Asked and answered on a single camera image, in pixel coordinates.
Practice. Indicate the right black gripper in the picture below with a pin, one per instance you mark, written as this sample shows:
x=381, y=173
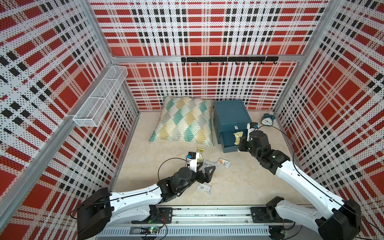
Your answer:
x=243, y=142

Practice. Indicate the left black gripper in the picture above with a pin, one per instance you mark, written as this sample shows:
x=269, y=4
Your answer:
x=207, y=177

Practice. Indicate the yellow cookie packet top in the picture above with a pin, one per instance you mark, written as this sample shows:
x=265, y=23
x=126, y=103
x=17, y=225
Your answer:
x=200, y=151

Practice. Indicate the yellow cookie packet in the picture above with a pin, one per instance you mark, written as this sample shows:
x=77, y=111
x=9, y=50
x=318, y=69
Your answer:
x=238, y=136
x=200, y=151

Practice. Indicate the teal three-drawer cabinet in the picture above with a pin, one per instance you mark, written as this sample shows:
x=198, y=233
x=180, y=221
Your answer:
x=230, y=117

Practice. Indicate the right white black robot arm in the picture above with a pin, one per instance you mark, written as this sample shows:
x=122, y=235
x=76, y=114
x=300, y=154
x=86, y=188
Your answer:
x=332, y=217

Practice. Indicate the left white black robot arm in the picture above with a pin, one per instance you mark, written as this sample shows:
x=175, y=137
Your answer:
x=104, y=208

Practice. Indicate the white cookie packet centre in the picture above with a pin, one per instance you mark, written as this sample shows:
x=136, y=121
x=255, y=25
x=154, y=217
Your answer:
x=207, y=164

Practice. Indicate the white cookie packet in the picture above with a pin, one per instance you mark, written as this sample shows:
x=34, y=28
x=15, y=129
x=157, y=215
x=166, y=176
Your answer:
x=204, y=188
x=207, y=164
x=224, y=163

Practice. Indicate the white cookie packet bottom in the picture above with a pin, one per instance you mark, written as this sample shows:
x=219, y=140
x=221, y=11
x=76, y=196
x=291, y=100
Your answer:
x=204, y=188

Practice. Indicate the white cookie packet right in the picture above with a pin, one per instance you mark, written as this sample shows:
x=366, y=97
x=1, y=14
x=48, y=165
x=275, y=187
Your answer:
x=224, y=163

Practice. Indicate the teal alarm clock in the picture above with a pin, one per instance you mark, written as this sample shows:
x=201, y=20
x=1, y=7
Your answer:
x=268, y=119

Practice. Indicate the patterned green yellow pillow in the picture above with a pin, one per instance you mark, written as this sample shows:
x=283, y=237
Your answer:
x=185, y=119

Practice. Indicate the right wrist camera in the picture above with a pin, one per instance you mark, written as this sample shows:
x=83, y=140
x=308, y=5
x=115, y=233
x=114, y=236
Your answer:
x=250, y=128

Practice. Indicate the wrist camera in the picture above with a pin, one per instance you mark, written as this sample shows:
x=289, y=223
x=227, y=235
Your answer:
x=250, y=128
x=192, y=161

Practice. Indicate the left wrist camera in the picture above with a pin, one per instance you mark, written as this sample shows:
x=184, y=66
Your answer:
x=192, y=161

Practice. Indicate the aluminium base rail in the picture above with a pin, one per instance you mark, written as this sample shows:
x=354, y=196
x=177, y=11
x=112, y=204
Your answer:
x=217, y=221

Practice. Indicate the black wall hook rail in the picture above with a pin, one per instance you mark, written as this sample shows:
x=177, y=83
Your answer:
x=261, y=59

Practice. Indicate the white wire mesh basket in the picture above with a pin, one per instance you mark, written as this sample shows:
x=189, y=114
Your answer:
x=95, y=107

